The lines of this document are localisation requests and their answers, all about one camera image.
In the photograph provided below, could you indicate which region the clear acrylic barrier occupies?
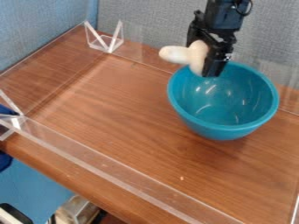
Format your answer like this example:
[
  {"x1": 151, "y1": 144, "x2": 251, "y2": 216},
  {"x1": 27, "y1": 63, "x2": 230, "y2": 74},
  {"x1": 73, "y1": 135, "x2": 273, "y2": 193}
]
[
  {"x1": 0, "y1": 115, "x2": 245, "y2": 224},
  {"x1": 114, "y1": 22, "x2": 299, "y2": 115}
]

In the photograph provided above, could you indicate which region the clear acrylic corner bracket left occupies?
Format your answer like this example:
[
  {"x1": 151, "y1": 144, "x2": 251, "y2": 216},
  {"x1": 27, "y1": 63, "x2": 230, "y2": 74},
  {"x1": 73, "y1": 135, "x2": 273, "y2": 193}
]
[{"x1": 0, "y1": 89, "x2": 27, "y2": 136}]

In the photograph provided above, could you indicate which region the black white object bottom left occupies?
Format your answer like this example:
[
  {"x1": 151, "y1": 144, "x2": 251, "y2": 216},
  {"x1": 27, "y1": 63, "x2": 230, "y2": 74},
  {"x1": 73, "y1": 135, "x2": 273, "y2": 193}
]
[{"x1": 0, "y1": 203, "x2": 34, "y2": 224}]

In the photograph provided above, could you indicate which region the clear acrylic back barrier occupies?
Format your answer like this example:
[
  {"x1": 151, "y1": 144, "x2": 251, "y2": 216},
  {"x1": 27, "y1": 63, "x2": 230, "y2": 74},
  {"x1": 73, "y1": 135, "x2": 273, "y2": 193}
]
[{"x1": 114, "y1": 22, "x2": 299, "y2": 115}]

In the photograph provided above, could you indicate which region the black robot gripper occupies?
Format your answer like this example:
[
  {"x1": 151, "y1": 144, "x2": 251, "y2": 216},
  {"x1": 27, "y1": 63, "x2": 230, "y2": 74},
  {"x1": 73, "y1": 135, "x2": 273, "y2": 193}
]
[{"x1": 186, "y1": 10, "x2": 237, "y2": 77}]

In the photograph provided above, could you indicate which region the clear acrylic corner bracket back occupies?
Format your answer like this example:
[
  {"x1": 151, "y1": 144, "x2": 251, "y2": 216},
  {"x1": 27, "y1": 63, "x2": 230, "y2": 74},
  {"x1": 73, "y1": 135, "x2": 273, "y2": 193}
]
[{"x1": 85, "y1": 21, "x2": 125, "y2": 53}]

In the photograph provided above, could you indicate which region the clear acrylic front barrier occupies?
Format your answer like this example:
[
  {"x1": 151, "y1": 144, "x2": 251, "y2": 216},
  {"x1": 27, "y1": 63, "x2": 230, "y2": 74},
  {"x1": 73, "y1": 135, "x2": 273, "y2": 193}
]
[{"x1": 0, "y1": 115, "x2": 245, "y2": 224}]

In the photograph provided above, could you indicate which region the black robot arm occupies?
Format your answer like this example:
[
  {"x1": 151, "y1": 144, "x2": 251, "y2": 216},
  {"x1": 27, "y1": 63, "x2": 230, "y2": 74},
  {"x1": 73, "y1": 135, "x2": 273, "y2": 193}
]
[{"x1": 186, "y1": 0, "x2": 254, "y2": 77}]

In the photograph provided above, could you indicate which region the metal object under table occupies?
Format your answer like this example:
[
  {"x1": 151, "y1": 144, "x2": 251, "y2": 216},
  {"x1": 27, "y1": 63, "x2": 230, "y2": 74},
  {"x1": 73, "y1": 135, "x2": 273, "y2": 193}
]
[{"x1": 47, "y1": 195, "x2": 99, "y2": 224}]

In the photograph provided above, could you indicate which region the white brown toy mushroom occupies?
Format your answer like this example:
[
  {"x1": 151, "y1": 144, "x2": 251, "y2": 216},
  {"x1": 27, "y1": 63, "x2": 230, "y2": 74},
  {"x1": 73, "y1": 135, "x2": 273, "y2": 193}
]
[{"x1": 159, "y1": 40, "x2": 210, "y2": 75}]

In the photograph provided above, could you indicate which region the clear acrylic corner bracket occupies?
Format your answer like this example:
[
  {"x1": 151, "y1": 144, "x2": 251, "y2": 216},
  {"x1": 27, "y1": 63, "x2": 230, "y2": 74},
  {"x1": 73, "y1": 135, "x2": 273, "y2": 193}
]
[
  {"x1": 85, "y1": 21, "x2": 125, "y2": 53},
  {"x1": 0, "y1": 89, "x2": 27, "y2": 136}
]

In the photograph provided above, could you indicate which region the blue plastic bowl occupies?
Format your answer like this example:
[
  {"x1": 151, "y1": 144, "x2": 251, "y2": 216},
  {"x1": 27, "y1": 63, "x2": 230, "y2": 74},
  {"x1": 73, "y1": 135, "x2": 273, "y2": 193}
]
[{"x1": 167, "y1": 62, "x2": 279, "y2": 140}]

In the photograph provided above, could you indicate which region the blue cloth object left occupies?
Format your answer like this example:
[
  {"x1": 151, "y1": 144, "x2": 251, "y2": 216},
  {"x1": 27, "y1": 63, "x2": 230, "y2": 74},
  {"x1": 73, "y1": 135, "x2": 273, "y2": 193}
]
[{"x1": 0, "y1": 103, "x2": 19, "y2": 172}]

